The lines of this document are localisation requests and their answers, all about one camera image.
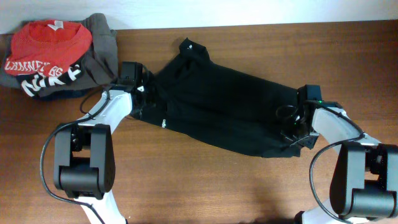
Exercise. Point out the black t-shirt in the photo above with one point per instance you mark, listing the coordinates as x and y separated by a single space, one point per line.
218 105

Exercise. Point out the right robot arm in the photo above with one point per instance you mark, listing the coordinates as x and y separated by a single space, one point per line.
363 188

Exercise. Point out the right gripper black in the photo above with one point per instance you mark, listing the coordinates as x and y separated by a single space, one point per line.
308 142

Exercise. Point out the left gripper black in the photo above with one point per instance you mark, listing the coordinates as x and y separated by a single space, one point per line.
137 109

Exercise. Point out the dark blue folded garment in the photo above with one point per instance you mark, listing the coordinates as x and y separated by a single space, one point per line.
63 95

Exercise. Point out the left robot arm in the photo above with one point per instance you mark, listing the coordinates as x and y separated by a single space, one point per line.
84 163

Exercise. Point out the grey folded garment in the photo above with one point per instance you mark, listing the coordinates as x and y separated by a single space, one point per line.
99 65

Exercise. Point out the black white lettered shirt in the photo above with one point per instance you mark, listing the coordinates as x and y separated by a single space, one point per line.
32 84

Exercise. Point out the red folded shirt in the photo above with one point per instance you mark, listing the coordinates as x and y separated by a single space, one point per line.
48 48

